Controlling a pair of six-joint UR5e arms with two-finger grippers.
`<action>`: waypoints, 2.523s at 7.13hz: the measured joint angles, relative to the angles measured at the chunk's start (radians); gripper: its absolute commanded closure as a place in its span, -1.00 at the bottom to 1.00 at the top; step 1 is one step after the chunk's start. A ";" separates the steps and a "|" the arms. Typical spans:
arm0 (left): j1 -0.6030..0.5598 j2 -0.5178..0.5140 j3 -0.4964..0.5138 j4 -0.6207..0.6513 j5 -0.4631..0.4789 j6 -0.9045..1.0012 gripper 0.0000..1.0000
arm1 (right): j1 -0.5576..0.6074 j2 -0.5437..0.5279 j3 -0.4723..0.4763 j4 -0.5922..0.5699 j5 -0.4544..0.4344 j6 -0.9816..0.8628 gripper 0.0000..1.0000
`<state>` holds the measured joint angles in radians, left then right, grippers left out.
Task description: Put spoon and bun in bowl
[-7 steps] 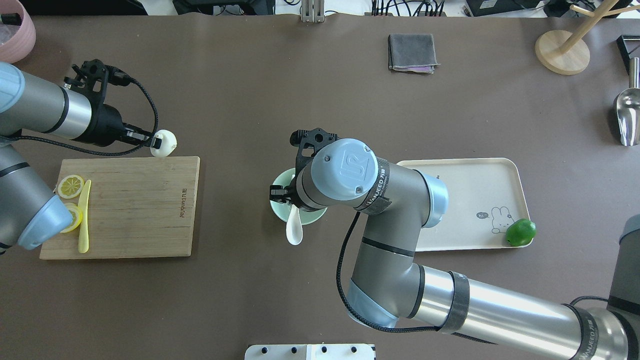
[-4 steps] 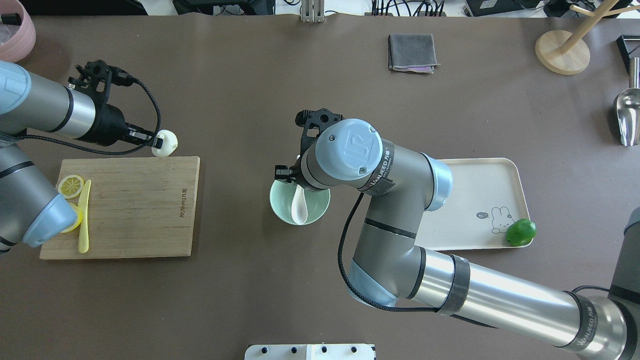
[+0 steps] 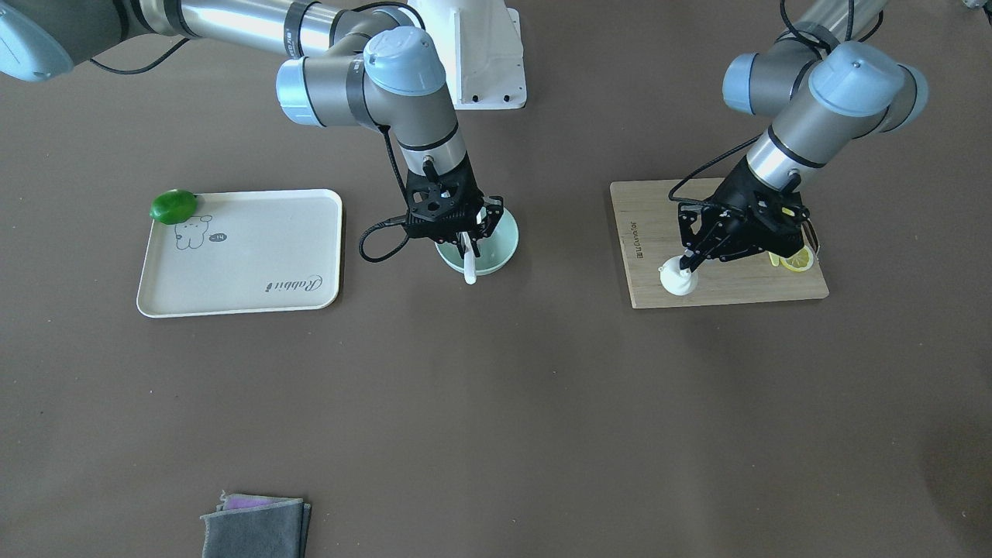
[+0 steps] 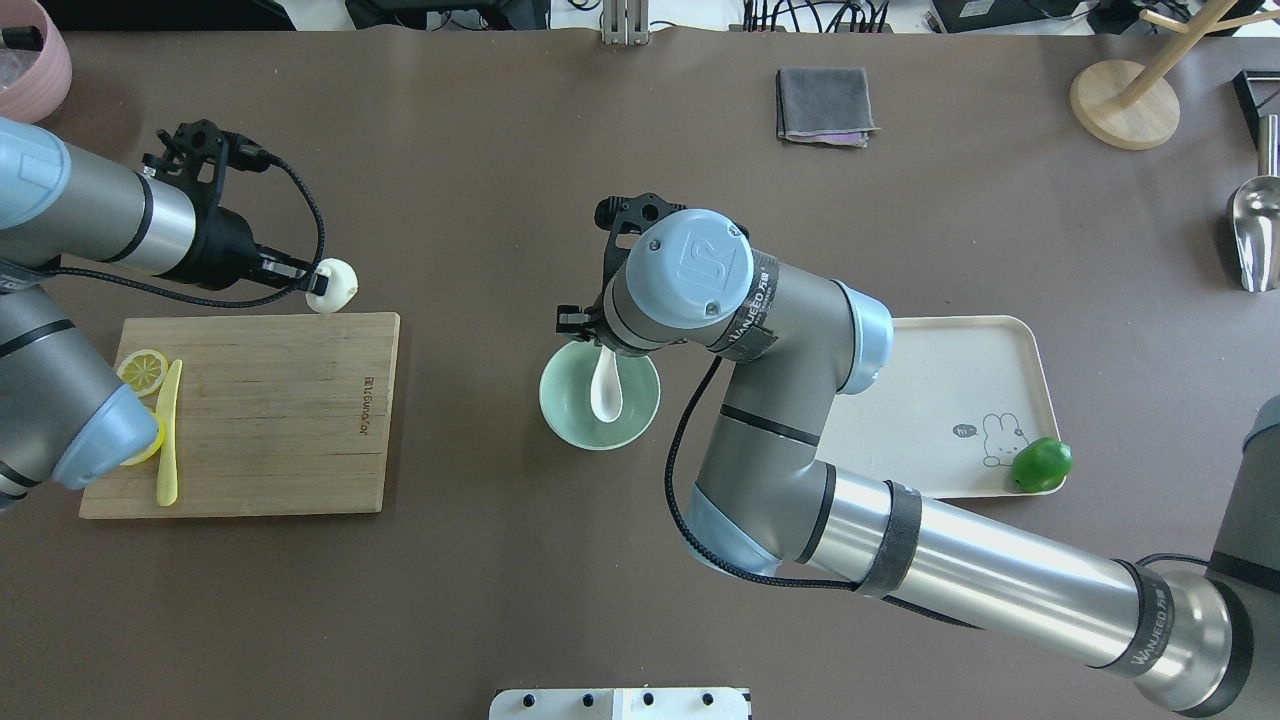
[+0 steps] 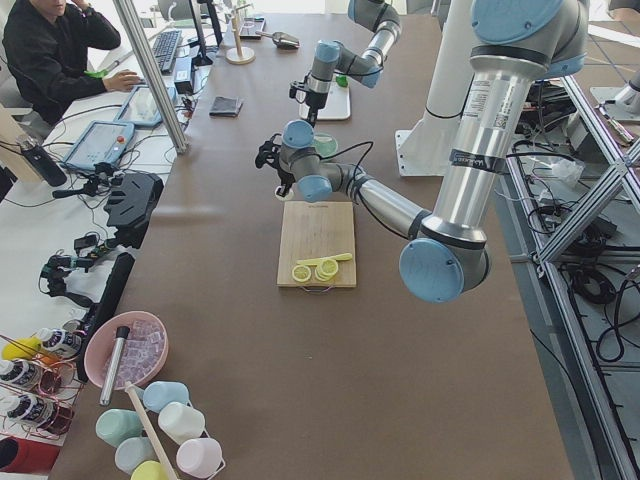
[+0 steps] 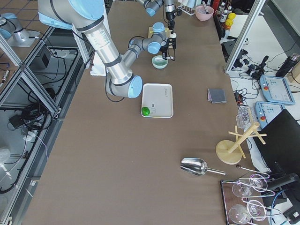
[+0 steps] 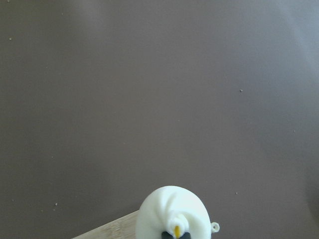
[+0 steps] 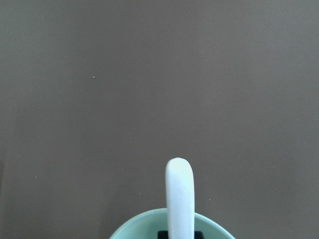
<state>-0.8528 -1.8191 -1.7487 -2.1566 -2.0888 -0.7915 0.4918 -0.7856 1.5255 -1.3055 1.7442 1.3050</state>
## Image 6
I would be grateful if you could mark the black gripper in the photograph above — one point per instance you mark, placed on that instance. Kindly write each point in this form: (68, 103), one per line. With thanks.
(169, 15)
(164, 47)

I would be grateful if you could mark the white steamed bun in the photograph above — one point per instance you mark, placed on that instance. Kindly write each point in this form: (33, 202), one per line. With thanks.
(173, 35)

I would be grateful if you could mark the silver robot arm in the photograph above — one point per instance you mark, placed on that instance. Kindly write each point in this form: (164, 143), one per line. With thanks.
(152, 7)
(66, 14)

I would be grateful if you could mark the light green bowl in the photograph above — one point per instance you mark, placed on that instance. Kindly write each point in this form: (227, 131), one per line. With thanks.
(160, 64)

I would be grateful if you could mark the pink bowl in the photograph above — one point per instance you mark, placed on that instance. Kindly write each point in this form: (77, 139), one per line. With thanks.
(201, 13)

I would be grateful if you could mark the metal tube in bowl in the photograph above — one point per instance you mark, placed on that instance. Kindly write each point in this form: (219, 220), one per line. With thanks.
(205, 7)

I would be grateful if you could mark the cream rabbit tray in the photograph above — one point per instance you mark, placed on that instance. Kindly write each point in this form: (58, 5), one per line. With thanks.
(159, 99)

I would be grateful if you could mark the green lime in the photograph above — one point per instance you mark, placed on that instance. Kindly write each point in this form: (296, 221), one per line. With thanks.
(145, 111)

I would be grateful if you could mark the grey folded cloth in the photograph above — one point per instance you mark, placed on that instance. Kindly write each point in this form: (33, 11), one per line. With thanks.
(216, 95)

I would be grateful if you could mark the near teach pendant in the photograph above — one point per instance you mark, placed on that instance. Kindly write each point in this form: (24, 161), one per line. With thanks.
(267, 111)

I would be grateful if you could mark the teach pendant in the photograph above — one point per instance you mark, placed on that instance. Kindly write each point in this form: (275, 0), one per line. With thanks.
(276, 89)
(267, 111)

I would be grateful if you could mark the far teach pendant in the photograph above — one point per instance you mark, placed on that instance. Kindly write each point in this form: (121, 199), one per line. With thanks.
(276, 89)

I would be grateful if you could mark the wooden mug tree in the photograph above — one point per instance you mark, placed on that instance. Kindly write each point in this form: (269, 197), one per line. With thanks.
(231, 152)

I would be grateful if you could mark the metal scoop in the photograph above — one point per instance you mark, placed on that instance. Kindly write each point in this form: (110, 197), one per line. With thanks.
(197, 166)

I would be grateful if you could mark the black water bottle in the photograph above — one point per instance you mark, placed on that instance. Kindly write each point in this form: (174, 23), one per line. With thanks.
(288, 64)

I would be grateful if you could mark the wine glass rack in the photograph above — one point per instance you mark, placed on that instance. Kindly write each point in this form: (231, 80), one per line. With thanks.
(242, 200)

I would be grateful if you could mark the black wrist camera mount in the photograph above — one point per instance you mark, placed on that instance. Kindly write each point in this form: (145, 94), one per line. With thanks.
(171, 43)
(178, 12)

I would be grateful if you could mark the aluminium frame post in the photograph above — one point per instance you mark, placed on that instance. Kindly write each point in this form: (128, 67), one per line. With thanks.
(254, 12)

